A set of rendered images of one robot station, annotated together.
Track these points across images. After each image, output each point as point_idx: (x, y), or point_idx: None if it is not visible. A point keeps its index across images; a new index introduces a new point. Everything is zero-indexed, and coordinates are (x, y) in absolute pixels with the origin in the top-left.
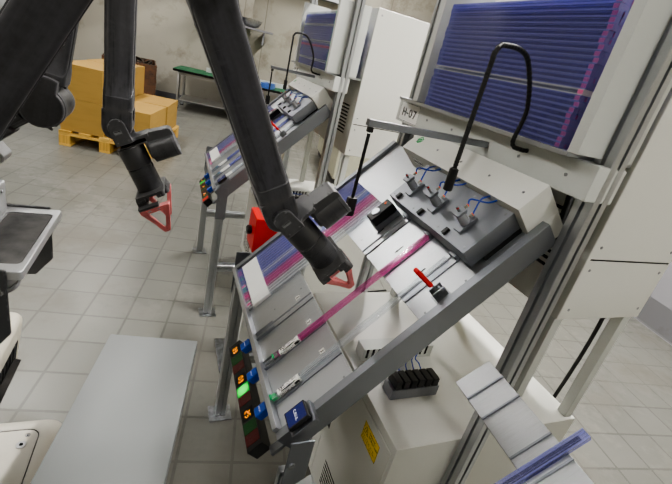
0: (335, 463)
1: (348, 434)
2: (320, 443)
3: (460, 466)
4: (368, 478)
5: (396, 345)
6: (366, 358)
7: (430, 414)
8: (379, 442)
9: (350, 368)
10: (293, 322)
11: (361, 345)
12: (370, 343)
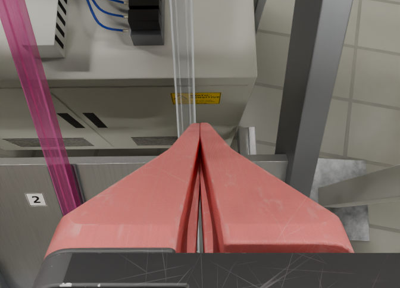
0: (149, 131)
1: (147, 113)
2: (107, 137)
3: None
4: (218, 112)
5: (344, 34)
6: (63, 46)
7: None
8: (216, 90)
9: (259, 157)
10: (9, 228)
11: (38, 46)
12: (37, 25)
